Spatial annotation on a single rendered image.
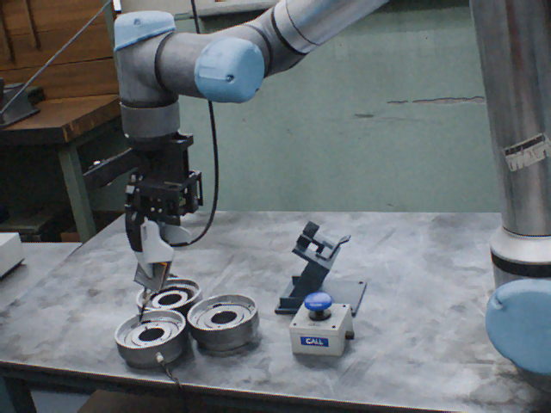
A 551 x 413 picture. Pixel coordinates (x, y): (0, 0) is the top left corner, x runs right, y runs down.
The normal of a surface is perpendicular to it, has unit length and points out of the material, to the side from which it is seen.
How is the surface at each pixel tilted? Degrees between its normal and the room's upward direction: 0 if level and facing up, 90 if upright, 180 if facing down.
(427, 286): 0
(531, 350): 97
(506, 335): 97
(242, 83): 98
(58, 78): 90
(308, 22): 108
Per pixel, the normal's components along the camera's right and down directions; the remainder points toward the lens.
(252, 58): 0.85, 0.22
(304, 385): -0.14, -0.92
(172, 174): -0.36, 0.40
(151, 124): 0.14, 0.41
